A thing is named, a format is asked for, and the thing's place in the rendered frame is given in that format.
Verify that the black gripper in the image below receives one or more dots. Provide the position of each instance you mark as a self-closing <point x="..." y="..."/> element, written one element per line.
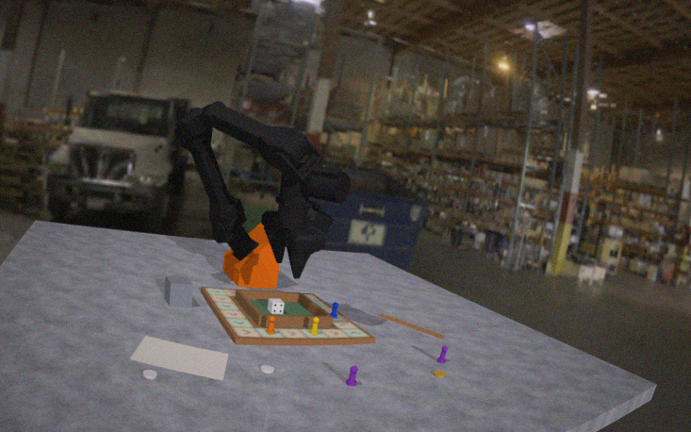
<point x="288" y="224"/>

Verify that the beige flat rectangular sheet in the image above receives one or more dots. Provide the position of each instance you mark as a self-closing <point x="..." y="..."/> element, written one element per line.
<point x="181" y="357"/>

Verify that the purple pawn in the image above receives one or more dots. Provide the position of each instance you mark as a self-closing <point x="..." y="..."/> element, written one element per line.
<point x="442" y="358"/>
<point x="351" y="381"/>

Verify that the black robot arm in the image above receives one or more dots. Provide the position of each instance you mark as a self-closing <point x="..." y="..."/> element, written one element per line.
<point x="281" y="146"/>

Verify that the yellow pawn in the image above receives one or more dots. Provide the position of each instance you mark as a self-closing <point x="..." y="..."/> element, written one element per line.
<point x="314" y="331"/>

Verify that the thin wooden stick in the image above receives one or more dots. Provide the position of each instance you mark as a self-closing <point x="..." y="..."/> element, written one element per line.
<point x="412" y="326"/>

